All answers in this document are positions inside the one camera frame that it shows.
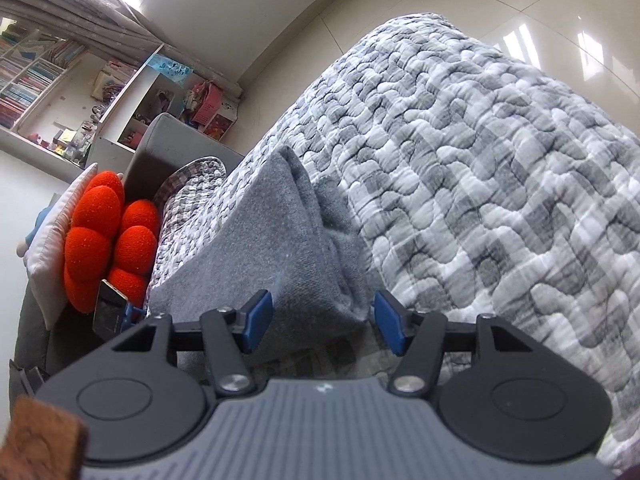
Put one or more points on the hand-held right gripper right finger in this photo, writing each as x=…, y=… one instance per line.
x=390, y=322

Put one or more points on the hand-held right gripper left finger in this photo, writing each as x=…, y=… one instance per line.
x=260, y=317

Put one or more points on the grey knit sweater with print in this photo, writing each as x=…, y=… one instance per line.
x=270, y=240

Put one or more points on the person's left forearm brown sleeve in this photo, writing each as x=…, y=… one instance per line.
x=40, y=435

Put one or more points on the smartphone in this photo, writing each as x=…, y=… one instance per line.
x=107, y=310

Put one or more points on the white pillow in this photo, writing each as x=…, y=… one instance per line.
x=47, y=265

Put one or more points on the blue phone stand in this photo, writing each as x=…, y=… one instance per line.
x=132, y=312

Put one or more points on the orange pumpkin cushion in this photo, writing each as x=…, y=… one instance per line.
x=95, y=245

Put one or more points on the blue plush toy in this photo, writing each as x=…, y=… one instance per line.
x=41, y=217

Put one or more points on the grey checkered quilted blanket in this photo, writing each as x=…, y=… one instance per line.
x=475, y=160

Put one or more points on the dark grey sofa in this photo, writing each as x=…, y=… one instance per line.
x=165, y=145

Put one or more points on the pink storage basket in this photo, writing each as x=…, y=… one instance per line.
x=210, y=105

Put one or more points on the white bookshelf unit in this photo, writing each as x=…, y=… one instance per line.
x=135, y=80

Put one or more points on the row of books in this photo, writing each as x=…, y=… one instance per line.
x=25, y=85

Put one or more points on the grey patterned curtain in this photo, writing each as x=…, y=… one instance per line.
x=75, y=10

